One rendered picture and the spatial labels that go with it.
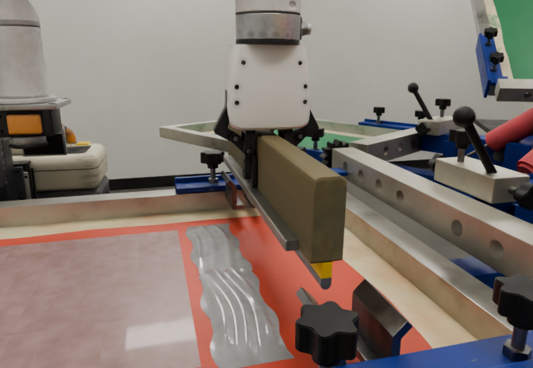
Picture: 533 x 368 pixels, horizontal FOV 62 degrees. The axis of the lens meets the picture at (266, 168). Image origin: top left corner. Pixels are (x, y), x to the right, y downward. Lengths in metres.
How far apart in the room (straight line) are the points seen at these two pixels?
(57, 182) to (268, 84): 1.22
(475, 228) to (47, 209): 0.65
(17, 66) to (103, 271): 0.55
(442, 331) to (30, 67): 0.89
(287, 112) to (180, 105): 3.84
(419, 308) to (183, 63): 3.94
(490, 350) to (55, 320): 0.42
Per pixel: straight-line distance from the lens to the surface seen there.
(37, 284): 0.63
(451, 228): 0.63
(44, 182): 1.65
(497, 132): 1.10
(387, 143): 1.08
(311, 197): 0.36
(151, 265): 0.63
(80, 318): 0.54
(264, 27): 0.50
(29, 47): 1.06
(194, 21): 4.35
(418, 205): 0.68
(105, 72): 4.34
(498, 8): 2.16
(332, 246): 0.38
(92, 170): 1.61
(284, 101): 0.52
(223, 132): 0.53
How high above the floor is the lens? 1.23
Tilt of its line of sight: 14 degrees down
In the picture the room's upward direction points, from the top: straight up
